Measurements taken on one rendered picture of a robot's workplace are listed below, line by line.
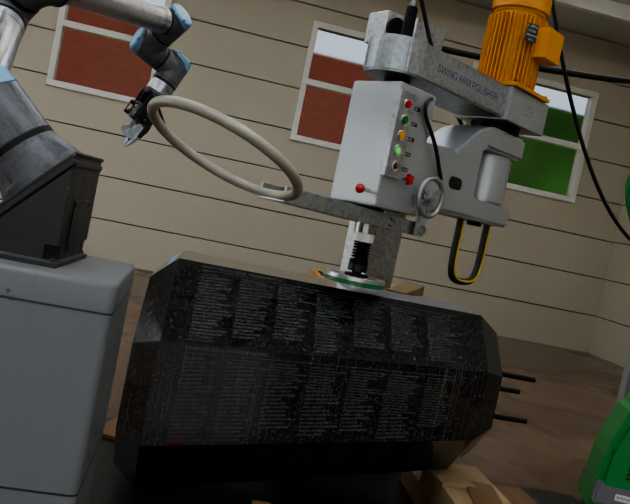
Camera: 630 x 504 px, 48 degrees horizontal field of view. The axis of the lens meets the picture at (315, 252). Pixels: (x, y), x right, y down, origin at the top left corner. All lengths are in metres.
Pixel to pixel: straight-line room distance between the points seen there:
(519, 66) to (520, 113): 0.18
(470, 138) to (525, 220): 6.82
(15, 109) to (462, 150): 1.65
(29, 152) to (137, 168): 7.09
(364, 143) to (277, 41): 6.46
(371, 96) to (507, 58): 0.73
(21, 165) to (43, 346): 0.37
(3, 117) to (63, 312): 0.42
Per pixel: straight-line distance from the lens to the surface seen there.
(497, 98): 2.84
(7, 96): 1.61
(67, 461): 1.52
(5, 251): 1.53
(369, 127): 2.42
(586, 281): 10.01
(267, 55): 8.78
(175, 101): 1.88
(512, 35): 3.01
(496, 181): 2.95
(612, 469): 3.53
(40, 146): 1.57
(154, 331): 2.28
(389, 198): 2.38
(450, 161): 2.65
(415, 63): 2.44
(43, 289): 1.44
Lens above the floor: 1.06
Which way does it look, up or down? 3 degrees down
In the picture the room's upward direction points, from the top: 12 degrees clockwise
